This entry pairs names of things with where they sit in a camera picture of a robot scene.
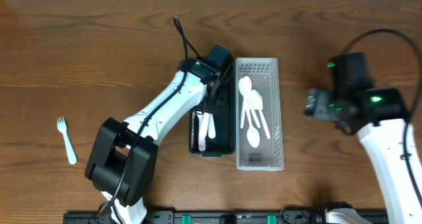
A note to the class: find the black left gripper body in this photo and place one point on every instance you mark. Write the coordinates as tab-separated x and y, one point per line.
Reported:
215	103

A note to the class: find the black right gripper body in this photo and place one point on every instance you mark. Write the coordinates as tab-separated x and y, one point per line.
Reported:
314	103

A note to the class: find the white plastic spoon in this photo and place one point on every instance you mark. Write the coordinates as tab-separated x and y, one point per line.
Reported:
253	135
243	109
264	123
247	87

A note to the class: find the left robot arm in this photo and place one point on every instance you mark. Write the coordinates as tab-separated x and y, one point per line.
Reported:
123	159

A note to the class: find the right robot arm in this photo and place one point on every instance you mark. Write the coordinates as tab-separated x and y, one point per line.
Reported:
378	117

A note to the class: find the dark green plastic basket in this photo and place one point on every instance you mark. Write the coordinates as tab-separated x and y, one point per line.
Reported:
223	142

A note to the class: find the clear white plastic basket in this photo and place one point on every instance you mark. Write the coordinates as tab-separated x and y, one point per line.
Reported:
268	156

